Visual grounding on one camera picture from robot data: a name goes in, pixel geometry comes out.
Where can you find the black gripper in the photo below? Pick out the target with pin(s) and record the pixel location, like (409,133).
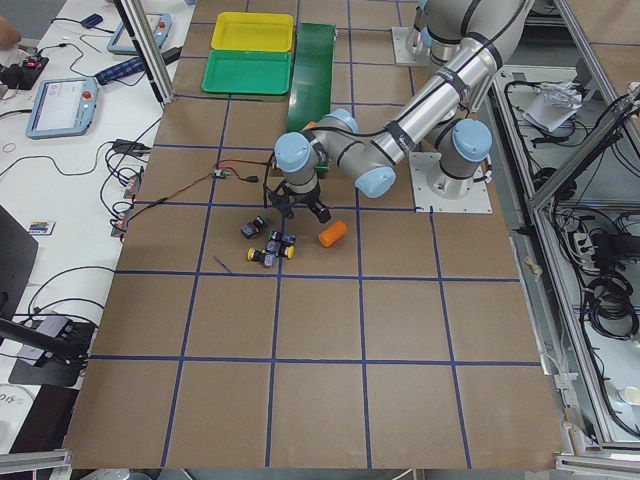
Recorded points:
(311,200)

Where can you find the green push button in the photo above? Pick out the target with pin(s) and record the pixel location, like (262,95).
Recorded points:
(277,241)
(254,226)

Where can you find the plain orange cylinder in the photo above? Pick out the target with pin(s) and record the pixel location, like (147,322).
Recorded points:
(333,233)

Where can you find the blue teach pendant near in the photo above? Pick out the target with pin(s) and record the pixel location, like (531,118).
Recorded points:
(62,108)

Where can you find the green conveyor belt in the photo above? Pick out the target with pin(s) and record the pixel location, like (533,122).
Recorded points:
(311,85)

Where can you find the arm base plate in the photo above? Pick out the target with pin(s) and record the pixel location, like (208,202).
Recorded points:
(411,46)
(435,192)

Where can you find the green plastic tray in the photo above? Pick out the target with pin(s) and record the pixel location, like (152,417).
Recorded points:
(247,72)

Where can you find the yellow push button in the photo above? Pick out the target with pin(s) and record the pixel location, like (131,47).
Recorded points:
(265,258)
(286,251)

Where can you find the crumpled white paper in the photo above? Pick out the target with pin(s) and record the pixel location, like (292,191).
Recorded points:
(554,104)

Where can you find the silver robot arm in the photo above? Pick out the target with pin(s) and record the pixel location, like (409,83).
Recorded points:
(445,22)
(470,40)

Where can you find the aluminium frame post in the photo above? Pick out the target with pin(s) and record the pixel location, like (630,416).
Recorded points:
(135,22)

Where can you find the yellow plastic tray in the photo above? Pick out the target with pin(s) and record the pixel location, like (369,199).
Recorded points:
(242,31)

